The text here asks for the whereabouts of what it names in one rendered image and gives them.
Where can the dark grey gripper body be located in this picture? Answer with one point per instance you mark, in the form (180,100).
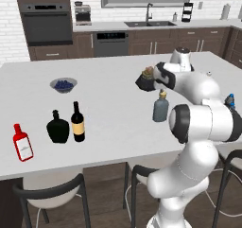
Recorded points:
(145,83)

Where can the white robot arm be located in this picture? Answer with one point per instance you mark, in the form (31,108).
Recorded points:
(201,162)

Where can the brown-topped bottle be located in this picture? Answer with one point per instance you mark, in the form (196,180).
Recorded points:
(147,71)

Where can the grey bottle with yellow cap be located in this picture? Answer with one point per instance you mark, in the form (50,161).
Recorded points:
(160,109)

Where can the grey dishwasher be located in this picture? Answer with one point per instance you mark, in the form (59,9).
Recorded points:
(110,44)

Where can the dark sink basin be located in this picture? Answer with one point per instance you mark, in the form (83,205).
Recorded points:
(149,24)

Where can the brown base cupboards run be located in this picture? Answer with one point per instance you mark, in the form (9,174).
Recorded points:
(189,41)

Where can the dark tap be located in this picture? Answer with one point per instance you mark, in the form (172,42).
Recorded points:
(148,12)

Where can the grey soap dispenser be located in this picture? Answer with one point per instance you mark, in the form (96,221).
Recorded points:
(175,17)

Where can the dark wine bottle, yellow label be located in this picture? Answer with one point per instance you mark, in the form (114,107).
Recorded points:
(77,124)

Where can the grey bowl of blueberries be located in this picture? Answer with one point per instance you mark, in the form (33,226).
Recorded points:
(63,85)

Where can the blue plastic bottle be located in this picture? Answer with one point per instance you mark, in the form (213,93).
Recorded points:
(230,100)

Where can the black chair with white seat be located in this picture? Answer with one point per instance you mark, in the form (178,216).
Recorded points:
(231,162)
(138,171)
(50,190)

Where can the brown base cupboards with drawer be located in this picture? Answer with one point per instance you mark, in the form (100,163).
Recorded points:
(63,47)

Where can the silver coffee machine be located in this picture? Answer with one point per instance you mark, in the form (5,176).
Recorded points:
(82,14)

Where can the round black glass bottle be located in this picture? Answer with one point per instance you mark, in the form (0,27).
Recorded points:
(58,129)

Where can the white paper towel roll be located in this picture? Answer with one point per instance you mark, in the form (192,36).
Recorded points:
(225,12)

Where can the black built-in oven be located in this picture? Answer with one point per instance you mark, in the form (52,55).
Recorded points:
(46,25)

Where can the red bottle with white label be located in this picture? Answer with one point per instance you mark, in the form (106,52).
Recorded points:
(23,146)

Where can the grey wall socket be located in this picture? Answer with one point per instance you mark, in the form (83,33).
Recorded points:
(200,5)

